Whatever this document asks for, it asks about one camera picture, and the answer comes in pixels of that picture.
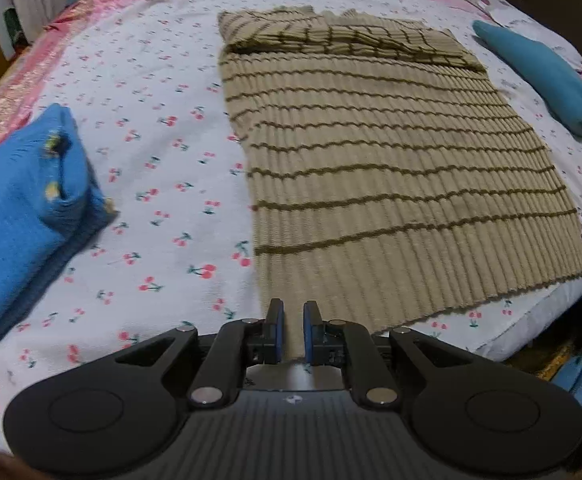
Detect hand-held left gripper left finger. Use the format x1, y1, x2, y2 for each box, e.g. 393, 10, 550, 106
116, 299, 286, 407

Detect dark green object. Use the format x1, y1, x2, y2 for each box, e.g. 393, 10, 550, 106
2, 7, 18, 53

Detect teal fleece garment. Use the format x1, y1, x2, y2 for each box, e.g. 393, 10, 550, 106
472, 20, 582, 148

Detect beige striped ribbed sweater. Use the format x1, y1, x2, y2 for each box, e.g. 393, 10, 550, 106
217, 5, 582, 333

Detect blue knit cardigan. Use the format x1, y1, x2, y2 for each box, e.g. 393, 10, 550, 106
0, 103, 118, 346

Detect blue plastic object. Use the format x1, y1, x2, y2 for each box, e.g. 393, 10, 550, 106
553, 347, 582, 408

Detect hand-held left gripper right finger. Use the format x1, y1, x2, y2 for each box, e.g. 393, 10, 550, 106
303, 301, 472, 407

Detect white cherry print bedsheet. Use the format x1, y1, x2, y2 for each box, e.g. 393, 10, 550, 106
0, 0, 582, 411

